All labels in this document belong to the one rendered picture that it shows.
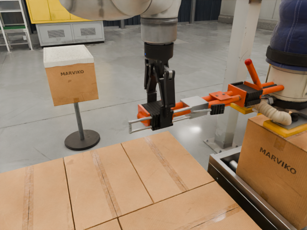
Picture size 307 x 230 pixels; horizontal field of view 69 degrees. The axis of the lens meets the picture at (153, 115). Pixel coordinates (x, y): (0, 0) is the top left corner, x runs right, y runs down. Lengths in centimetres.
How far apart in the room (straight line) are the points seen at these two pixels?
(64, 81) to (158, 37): 163
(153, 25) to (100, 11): 16
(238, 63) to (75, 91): 148
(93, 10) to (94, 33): 768
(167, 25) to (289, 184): 93
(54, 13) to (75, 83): 580
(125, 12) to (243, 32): 178
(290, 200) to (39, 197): 127
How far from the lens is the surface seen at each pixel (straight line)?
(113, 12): 42
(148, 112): 63
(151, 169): 145
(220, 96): 78
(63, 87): 214
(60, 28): 792
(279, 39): 95
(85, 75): 212
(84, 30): 802
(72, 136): 282
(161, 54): 57
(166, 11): 55
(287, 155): 118
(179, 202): 128
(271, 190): 132
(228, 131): 248
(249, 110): 102
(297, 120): 99
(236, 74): 222
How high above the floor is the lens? 152
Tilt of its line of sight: 29 degrees down
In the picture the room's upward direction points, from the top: straight up
